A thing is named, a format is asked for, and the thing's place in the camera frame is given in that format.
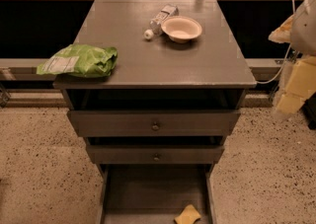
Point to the grey middle drawer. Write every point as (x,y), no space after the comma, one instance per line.
(143,154)

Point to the grey wooden drawer cabinet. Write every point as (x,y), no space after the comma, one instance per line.
(209,73)

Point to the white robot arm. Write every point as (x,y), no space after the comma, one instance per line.
(302,37)

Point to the grey open bottom drawer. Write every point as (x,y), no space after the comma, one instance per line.
(154,194)

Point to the yellow sponge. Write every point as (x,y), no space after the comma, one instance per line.
(188,216)

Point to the round drawer knob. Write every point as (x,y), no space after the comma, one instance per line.
(155,126)
(156,158)

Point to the white paper bowl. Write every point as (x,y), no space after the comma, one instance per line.
(181,29)

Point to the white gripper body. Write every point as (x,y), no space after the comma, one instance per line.
(304,27)

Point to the round top drawer knob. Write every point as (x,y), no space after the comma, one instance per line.
(155,126)

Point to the clear plastic water bottle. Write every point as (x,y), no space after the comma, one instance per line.
(155,23)

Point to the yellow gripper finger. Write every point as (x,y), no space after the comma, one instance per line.
(286,105)
(282,33)

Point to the grey top drawer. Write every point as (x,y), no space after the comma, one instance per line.
(138,123)

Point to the green chip bag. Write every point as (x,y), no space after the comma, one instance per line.
(81,60)

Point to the round middle drawer knob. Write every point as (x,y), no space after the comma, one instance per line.
(156,158)

